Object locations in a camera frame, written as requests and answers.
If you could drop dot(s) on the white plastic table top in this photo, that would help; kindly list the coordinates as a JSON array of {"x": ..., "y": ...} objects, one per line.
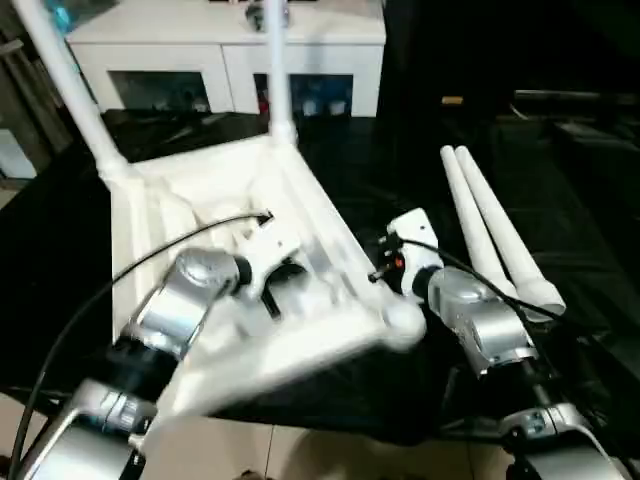
[{"x": 300, "y": 225}]

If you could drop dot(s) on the white plastic table leg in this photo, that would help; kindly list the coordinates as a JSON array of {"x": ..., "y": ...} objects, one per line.
[
  {"x": 500, "y": 225},
  {"x": 279, "y": 75},
  {"x": 65, "y": 75},
  {"x": 465, "y": 210}
]

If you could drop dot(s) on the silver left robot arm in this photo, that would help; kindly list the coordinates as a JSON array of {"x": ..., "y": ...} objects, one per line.
[{"x": 170, "y": 300}]

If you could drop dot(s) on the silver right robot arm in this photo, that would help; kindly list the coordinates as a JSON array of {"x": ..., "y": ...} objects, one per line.
[{"x": 490, "y": 320}]

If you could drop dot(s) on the black plastic mat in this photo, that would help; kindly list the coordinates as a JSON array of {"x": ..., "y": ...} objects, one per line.
[{"x": 550, "y": 225}]

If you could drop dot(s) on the small tan label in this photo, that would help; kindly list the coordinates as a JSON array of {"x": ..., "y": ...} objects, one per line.
[{"x": 452, "y": 100}]

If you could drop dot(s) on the red bottle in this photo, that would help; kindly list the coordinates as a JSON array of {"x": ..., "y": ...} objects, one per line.
[{"x": 262, "y": 100}]

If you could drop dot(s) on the black draped furniture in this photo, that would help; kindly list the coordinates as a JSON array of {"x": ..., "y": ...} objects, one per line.
[{"x": 500, "y": 45}]

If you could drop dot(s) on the white sideboard cabinet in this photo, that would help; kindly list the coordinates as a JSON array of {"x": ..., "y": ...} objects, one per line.
[{"x": 175, "y": 55}]

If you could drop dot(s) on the black parts in clear bag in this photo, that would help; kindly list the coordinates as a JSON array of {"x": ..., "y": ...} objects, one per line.
[{"x": 255, "y": 15}]

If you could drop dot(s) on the grey curtain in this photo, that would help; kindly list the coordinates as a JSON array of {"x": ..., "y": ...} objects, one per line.
[{"x": 30, "y": 100}]

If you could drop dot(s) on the blue white plastic package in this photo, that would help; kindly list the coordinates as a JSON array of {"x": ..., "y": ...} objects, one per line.
[{"x": 57, "y": 12}]

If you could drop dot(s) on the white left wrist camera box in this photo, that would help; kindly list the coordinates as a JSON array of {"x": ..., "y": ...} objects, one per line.
[{"x": 272, "y": 245}]

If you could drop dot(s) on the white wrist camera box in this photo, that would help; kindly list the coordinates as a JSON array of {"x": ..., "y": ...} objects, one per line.
[
  {"x": 272, "y": 245},
  {"x": 417, "y": 235}
]

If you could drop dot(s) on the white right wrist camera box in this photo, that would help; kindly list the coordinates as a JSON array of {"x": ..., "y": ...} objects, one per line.
[{"x": 417, "y": 235}]

